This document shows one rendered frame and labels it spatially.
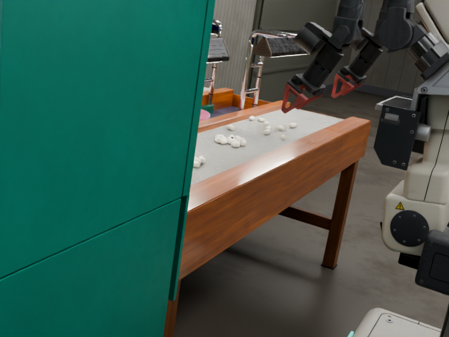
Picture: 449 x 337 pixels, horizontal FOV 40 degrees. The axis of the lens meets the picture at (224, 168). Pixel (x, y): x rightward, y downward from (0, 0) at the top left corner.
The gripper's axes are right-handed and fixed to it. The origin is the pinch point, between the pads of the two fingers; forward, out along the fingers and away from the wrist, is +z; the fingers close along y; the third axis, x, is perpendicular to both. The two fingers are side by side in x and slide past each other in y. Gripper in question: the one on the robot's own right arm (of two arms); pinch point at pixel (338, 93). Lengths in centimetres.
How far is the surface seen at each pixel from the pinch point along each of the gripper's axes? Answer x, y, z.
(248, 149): -12.9, 2.9, 35.3
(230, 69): -161, -340, 137
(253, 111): -35, -50, 44
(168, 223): 5, 94, 20
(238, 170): -2.8, 37.6, 27.4
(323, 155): 5.4, -25.7, 28.9
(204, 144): -25.2, 11.5, 41.6
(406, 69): -80, -758, 102
